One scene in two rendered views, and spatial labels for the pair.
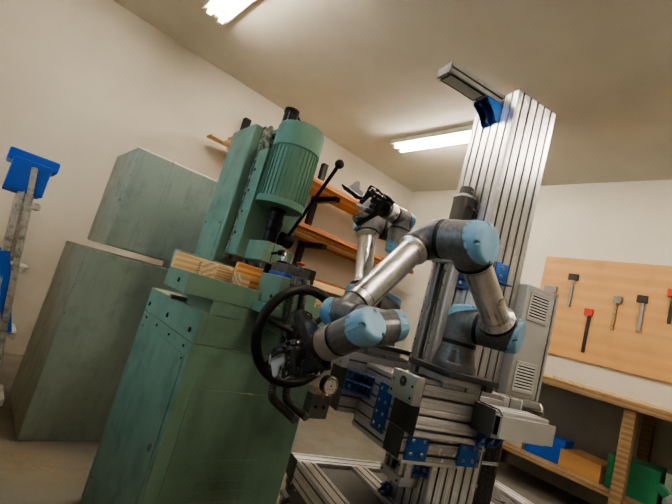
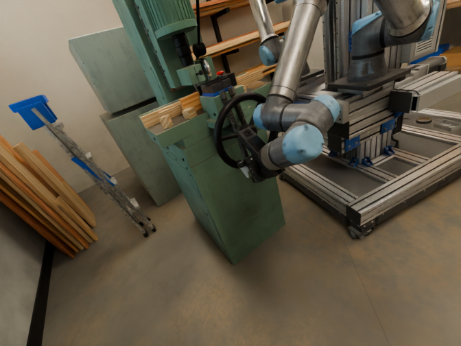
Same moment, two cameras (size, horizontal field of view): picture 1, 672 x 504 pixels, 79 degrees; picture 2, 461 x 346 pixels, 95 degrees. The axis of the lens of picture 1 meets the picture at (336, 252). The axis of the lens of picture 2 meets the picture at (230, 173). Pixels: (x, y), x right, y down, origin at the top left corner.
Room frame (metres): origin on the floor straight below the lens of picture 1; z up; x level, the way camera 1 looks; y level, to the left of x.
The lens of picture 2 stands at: (0.42, -0.03, 1.11)
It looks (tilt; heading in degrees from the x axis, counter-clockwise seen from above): 31 degrees down; 13
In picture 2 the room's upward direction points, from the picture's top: 19 degrees counter-clockwise
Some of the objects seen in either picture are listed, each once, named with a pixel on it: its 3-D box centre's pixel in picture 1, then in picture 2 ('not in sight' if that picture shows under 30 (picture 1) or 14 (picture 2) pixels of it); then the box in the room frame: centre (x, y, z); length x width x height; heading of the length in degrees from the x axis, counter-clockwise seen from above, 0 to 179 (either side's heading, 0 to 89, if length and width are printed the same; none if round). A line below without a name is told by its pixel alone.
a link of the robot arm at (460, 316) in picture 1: (465, 323); (370, 32); (1.47, -0.51, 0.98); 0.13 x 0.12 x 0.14; 45
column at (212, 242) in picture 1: (241, 219); (162, 53); (1.68, 0.41, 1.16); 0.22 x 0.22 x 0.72; 37
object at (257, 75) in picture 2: (277, 289); (216, 93); (1.50, 0.17, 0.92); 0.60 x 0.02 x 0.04; 127
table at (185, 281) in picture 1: (269, 303); (217, 110); (1.37, 0.17, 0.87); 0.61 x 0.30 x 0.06; 127
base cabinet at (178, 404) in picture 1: (193, 433); (222, 184); (1.55, 0.31, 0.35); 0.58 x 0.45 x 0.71; 37
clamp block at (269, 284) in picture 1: (286, 293); (223, 101); (1.30, 0.11, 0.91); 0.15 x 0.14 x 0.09; 127
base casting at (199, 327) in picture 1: (228, 322); (202, 128); (1.55, 0.31, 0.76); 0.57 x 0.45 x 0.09; 37
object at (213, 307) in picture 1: (255, 314); (213, 121); (1.40, 0.20, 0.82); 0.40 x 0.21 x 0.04; 127
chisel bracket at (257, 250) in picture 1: (262, 254); (191, 76); (1.47, 0.25, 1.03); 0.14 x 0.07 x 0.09; 37
